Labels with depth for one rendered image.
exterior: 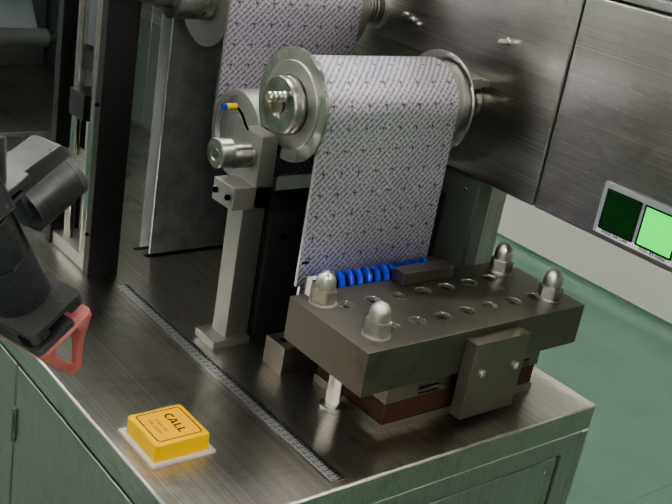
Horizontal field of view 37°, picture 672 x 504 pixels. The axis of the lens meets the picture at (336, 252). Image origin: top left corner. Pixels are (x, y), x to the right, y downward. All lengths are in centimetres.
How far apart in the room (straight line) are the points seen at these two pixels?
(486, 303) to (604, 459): 186
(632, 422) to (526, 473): 204
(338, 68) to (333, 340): 34
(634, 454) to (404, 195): 202
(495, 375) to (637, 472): 189
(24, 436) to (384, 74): 72
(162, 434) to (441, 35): 75
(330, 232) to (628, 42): 45
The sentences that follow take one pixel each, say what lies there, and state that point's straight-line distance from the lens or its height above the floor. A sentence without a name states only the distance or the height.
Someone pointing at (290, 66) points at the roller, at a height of 130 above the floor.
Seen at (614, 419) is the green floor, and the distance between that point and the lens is 344.
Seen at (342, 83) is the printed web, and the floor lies 129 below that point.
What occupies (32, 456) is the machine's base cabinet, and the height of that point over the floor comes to 70.
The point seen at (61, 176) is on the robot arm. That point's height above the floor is 125.
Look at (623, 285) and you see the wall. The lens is 427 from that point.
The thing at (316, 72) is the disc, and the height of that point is 130.
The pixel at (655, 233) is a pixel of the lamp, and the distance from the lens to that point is 132.
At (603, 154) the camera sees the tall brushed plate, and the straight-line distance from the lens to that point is 137.
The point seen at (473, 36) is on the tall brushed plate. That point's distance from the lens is 152.
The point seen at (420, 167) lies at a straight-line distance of 139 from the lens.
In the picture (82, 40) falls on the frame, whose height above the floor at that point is 124.
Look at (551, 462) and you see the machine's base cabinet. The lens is 147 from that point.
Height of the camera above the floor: 156
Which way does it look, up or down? 22 degrees down
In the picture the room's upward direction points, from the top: 10 degrees clockwise
